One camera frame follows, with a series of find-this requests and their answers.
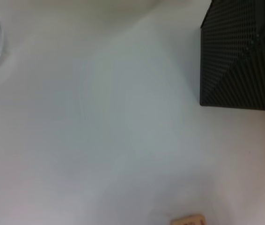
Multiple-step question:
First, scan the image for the tan eraser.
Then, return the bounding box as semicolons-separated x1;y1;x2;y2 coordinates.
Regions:
169;213;205;225

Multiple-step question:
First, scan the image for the black mesh pen holder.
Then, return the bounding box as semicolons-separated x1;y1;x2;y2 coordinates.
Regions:
199;0;265;112

